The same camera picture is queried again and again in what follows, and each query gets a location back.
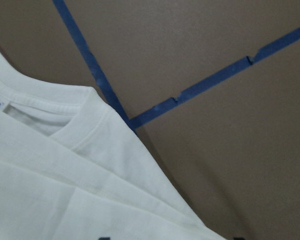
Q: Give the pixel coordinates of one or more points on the white long-sleeve printed shirt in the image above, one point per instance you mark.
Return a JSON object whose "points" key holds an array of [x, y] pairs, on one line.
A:
{"points": [[71, 169]]}

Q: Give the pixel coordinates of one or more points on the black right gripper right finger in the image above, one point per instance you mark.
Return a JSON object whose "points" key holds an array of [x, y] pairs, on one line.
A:
{"points": [[238, 238]]}

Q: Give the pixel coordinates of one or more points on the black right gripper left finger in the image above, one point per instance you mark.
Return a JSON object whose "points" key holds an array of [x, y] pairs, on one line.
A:
{"points": [[104, 238]]}

